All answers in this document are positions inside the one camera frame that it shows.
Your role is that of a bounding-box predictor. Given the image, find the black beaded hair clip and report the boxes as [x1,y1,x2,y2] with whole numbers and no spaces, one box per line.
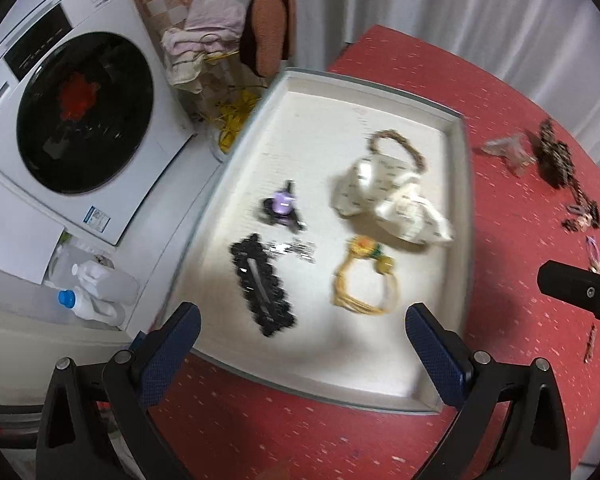
[230,233,297,337]

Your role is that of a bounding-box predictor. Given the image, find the braided tan hair tie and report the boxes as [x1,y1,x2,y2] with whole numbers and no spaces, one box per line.
[367,129,428,174]

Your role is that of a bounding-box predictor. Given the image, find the yellow flower hair tie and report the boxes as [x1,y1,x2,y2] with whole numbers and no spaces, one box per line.
[331,235,400,317]

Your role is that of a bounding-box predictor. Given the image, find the purple black hair clip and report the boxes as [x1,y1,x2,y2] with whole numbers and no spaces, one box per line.
[260,180,306,233]

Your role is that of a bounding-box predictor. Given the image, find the brown snap hair clip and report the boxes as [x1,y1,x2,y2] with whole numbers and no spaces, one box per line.
[583,324,597,364]

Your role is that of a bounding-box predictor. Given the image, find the blue capped white bottle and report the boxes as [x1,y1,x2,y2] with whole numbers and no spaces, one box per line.
[57,287,124,327]

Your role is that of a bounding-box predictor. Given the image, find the white spray bottle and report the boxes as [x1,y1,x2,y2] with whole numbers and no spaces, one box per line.
[71,260,140,304]

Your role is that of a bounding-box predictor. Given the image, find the clear plastic hair claw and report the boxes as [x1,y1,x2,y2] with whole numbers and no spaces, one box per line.
[480,133,536,177]

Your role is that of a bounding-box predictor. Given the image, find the cream fabric scrunchie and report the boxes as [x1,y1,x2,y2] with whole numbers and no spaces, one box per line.
[332,154,454,245]

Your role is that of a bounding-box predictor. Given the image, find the white shallow box tray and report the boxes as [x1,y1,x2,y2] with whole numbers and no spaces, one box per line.
[171,70,474,413]

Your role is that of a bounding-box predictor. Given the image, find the white washing machine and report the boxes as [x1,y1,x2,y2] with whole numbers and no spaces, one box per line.
[0,0,194,284]

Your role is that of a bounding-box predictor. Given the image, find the yellow cloth bundle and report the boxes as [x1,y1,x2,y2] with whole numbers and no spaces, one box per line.
[212,90,260,154]

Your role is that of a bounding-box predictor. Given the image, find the pink and cream towels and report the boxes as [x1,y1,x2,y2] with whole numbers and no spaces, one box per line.
[161,0,246,94]

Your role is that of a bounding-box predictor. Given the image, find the pink sole slipper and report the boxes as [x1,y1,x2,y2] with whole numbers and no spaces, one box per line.
[239,0,297,78]

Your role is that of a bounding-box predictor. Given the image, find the lilac flower hair tie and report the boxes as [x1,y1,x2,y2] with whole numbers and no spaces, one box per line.
[585,235,600,276]

